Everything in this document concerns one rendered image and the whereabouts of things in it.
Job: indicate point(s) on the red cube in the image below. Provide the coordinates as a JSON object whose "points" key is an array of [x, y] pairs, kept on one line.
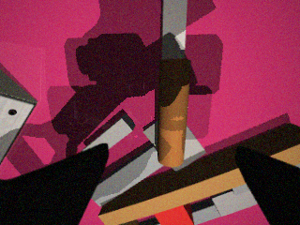
{"points": [[180, 215]]}

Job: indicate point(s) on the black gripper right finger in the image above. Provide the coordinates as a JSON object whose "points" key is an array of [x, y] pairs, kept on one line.
{"points": [[274, 184]]}

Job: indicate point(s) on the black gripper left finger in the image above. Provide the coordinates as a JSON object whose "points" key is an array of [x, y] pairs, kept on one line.
{"points": [[56, 194]]}

